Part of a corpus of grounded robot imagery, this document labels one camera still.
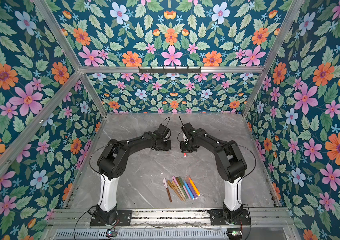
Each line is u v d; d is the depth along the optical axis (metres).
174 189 0.82
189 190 0.82
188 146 0.82
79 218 0.72
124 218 0.74
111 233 0.70
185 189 0.82
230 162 0.52
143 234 0.73
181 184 0.84
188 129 0.78
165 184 0.84
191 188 0.82
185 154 0.93
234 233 0.70
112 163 0.54
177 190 0.82
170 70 0.93
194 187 0.83
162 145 0.84
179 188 0.82
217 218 0.73
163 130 0.82
